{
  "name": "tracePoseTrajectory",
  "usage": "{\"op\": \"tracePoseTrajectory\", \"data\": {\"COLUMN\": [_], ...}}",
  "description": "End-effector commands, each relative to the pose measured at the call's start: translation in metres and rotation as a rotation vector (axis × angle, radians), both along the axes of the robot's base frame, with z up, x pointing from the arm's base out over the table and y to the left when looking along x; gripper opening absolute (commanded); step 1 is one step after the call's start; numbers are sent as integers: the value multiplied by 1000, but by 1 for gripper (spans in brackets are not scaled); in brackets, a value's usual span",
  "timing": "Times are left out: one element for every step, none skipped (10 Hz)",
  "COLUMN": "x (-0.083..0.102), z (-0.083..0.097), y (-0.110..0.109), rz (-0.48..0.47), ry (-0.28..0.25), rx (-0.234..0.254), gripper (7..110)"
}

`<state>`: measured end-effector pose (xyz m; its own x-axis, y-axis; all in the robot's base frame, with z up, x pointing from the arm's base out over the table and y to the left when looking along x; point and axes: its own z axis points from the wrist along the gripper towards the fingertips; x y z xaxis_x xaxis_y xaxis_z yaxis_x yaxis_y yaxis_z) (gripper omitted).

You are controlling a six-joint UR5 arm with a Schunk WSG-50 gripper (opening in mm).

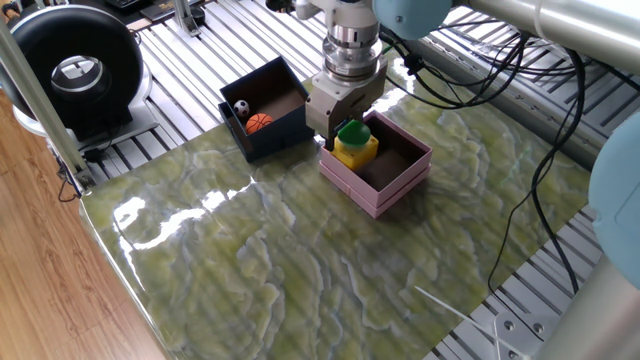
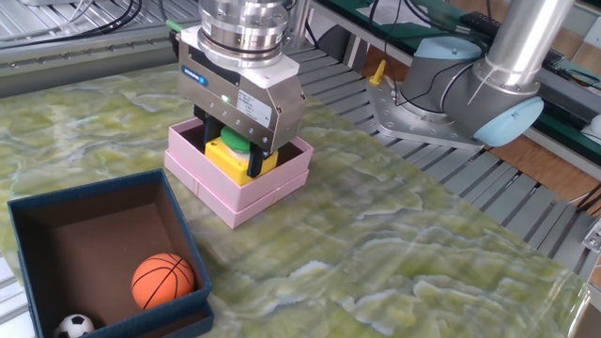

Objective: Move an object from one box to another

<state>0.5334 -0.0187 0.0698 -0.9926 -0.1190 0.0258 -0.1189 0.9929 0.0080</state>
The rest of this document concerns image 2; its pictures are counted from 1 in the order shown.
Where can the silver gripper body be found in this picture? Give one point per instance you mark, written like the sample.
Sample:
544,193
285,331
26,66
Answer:
225,98

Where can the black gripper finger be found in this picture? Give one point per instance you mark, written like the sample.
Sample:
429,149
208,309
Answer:
256,162
211,129

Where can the yellow box green push button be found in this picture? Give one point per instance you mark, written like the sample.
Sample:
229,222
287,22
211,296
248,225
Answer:
225,162

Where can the dark blue box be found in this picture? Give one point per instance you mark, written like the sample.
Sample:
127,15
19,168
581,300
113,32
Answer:
141,324

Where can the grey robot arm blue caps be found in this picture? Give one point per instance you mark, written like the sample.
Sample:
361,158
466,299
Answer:
469,98

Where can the pink open box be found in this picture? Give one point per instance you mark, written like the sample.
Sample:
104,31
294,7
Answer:
220,197

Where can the small yellow plastic piece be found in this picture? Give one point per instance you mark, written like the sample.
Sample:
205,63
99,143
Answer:
378,74

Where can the orange mini basketball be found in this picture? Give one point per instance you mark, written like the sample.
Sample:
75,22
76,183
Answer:
163,281

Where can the green marble pattern mat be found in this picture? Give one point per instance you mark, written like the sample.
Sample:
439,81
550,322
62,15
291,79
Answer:
375,263

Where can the white zip tie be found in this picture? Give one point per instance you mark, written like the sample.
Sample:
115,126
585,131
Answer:
479,87

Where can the small soccer ball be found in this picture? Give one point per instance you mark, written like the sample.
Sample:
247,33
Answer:
73,327

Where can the black keyboard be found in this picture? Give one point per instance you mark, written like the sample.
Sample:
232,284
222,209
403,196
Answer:
479,21

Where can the aluminium upright post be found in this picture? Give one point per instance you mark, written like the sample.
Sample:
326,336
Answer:
300,23

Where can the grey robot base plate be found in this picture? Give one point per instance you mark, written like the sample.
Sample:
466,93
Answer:
399,122

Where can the aluminium table rail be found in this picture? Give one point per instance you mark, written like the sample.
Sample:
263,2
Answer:
70,61

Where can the metal corner bracket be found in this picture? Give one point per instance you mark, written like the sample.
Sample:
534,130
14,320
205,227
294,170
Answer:
592,237

